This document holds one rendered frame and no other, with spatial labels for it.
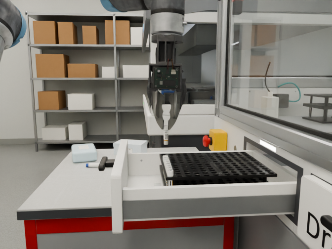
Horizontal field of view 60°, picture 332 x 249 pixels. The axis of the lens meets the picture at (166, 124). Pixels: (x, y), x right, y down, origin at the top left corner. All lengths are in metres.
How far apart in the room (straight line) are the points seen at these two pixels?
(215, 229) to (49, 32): 4.09
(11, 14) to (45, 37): 3.72
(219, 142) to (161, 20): 0.48
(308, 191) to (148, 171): 0.40
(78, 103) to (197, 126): 3.18
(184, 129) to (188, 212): 0.94
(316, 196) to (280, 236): 0.19
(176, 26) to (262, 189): 0.37
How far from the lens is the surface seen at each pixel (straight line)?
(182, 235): 0.85
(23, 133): 5.30
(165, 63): 0.62
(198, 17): 1.47
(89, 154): 1.17
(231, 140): 0.93
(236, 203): 0.56
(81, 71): 4.51
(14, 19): 0.91
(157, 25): 0.64
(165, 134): 0.69
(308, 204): 0.54
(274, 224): 0.70
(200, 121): 1.46
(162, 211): 0.54
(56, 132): 4.71
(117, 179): 0.50
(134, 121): 4.87
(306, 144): 0.55
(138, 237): 0.84
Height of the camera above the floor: 1.09
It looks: 9 degrees down
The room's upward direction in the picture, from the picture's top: straight up
